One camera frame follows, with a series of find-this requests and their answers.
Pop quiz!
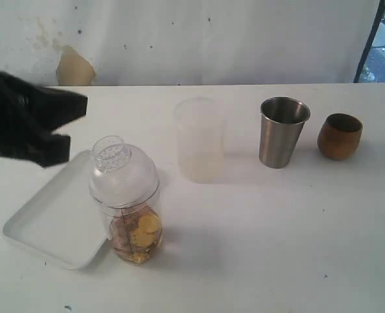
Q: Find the white rectangular tray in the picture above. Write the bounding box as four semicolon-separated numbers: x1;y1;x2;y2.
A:
2;151;107;269

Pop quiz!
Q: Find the black metal frame post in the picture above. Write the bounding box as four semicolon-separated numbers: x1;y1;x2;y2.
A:
353;0;385;83

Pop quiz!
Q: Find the clear plastic shaker cup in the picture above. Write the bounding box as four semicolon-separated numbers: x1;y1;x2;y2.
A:
94;189;163;264

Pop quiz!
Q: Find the small amber bowl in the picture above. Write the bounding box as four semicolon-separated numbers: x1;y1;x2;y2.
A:
317;113;363;161

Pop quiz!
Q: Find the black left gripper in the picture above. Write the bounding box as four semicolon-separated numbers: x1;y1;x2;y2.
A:
0;73;88;168

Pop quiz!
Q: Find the clear dome strainer lid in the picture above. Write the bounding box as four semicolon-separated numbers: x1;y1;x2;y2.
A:
89;136;160;209

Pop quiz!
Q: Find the frosted translucent plastic cup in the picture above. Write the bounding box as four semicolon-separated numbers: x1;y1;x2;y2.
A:
173;97;226;183

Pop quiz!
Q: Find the stainless steel cup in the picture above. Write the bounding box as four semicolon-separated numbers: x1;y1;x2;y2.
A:
259;97;310;169

